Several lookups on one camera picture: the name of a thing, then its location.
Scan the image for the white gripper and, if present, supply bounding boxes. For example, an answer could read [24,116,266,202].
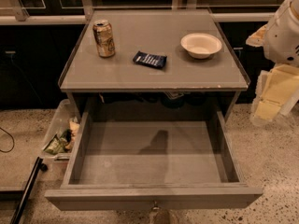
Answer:
[246,0,299,126]

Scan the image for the blue rxbar wrapper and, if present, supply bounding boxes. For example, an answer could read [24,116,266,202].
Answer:
[133,51,167,69]

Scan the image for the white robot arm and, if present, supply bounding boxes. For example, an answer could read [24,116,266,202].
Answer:
[246,0,299,126]

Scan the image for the grey drawer cabinet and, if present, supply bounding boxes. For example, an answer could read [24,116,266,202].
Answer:
[57,8,251,123]

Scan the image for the open grey top drawer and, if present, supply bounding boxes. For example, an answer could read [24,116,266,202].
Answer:
[45,98,263,210]

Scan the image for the drawer pull knob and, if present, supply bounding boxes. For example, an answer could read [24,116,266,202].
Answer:
[151,201,161,212]

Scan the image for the white paper bowl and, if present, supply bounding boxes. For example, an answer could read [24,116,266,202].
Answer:
[180,33,222,59]

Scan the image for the gold soda can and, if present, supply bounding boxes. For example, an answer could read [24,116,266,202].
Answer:
[93,20,115,58]

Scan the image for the clear plastic bin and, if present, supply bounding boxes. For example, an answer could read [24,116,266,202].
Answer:
[40,99,79,161]

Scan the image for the green snack bag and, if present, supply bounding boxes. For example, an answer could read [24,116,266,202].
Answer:
[44,135,68,155]

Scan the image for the black metal bar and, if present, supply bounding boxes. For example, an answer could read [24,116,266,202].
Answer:
[10,157,48,224]

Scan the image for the white railing frame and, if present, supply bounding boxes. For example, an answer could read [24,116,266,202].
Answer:
[0,0,284,23]

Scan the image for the black cable on floor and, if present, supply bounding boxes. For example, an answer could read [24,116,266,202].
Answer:
[0,126,16,154]

